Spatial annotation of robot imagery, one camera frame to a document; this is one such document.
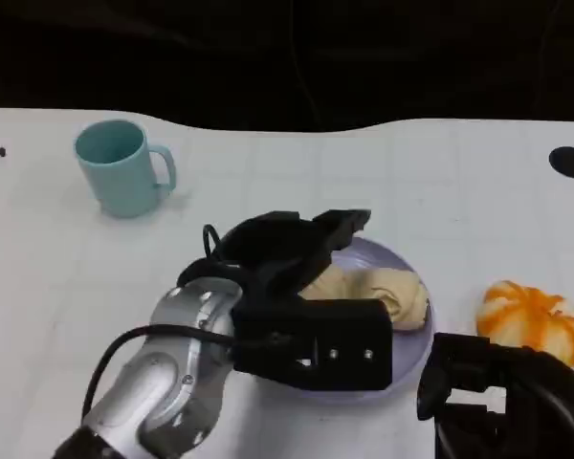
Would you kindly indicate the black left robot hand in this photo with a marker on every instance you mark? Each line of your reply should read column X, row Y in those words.
column 277, row 244

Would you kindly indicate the beige towel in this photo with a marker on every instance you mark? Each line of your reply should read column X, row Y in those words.
column 392, row 291

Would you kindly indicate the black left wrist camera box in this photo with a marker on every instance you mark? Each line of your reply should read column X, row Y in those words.
column 344, row 325

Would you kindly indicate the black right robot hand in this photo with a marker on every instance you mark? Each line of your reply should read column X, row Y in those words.
column 531, row 421

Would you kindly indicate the orange and white toy bread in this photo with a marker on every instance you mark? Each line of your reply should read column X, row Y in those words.
column 526, row 311

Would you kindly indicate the pale green mug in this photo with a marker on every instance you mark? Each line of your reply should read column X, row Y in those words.
column 119, row 184

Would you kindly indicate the lilac plate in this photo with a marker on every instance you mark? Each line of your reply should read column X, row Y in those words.
column 409, row 354

